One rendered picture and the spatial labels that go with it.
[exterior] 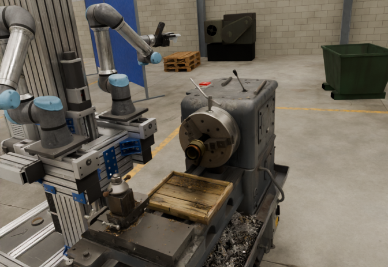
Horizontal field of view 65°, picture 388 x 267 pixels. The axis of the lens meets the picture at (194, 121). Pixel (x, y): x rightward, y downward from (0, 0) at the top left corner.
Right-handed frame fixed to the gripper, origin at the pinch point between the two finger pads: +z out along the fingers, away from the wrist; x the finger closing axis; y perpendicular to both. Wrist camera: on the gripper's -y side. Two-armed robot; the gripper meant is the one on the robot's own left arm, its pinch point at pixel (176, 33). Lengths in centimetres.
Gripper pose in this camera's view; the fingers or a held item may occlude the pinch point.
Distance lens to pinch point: 230.1
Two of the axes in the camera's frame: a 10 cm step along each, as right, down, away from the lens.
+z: 7.6, -2.7, 5.9
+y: -0.2, 9.0, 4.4
